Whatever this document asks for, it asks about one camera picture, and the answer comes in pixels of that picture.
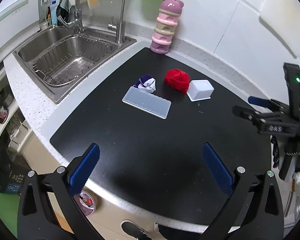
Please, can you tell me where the left black shoe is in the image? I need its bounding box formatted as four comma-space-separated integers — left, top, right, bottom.
121, 220, 151, 240

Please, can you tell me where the translucent plastic lid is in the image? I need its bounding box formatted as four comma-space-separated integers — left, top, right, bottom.
122, 87, 171, 119

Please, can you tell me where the pink stacked bear container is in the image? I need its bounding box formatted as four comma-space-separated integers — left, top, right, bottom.
149, 0, 184, 55

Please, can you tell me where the white plastic box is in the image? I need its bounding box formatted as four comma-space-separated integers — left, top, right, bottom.
187, 80, 214, 102

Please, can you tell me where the black counter mat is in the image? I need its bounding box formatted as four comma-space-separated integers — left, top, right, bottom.
50, 48, 271, 225

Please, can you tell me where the red wrapper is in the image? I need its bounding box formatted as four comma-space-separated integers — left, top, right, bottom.
164, 69, 190, 94

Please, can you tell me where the black dual pedal trash bin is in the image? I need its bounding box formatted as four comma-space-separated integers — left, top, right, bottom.
0, 147, 30, 194

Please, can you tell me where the pink round waste basket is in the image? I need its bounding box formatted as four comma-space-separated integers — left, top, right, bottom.
74, 190, 97, 217

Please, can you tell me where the purple white crumpled wrapper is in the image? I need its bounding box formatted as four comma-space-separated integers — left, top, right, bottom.
133, 74, 156, 93

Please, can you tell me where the chrome gooseneck faucet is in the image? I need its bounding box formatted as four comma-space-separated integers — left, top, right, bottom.
88, 0, 128, 45

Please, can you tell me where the stainless steel double sink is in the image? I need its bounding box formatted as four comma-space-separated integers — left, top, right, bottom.
13, 25, 136, 104

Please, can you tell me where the wire dish drainer basket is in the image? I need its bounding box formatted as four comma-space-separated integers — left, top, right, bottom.
32, 35, 114, 87

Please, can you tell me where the white storage bin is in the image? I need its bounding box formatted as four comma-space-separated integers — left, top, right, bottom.
8, 120, 32, 153

